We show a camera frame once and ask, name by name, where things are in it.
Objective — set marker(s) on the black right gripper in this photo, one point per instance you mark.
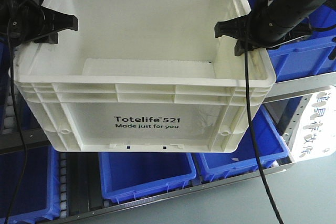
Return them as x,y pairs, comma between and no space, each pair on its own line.
270,24

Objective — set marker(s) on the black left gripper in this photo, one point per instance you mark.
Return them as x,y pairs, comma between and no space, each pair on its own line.
24,21

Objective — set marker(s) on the white Totelife plastic bin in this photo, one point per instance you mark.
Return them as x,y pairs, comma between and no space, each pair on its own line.
143,76

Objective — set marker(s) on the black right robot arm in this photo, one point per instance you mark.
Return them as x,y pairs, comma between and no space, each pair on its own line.
315,5

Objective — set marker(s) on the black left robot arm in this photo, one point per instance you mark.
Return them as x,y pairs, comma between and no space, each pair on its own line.
23,21

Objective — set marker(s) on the right shelf blue bin right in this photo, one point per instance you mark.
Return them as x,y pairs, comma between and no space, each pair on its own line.
310,57

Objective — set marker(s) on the right shelf left roller track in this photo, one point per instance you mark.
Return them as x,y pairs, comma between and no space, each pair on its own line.
9,120

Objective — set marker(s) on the shelf roller track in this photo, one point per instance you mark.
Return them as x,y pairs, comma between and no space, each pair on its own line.
63,186
9,120

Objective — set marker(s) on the right shelf lower roller track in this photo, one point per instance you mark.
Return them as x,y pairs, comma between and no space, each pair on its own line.
63,186

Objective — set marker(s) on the right shelf lower middle bin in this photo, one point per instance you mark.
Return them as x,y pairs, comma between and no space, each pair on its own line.
129,176

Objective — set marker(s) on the right shelf lower left bin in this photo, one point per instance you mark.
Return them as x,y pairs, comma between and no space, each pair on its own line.
38,198

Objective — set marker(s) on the white sign with characters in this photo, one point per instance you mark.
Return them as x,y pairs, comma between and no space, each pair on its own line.
314,136

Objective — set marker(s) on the right shelf bottom steel rail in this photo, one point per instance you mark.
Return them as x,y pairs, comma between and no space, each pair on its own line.
159,198

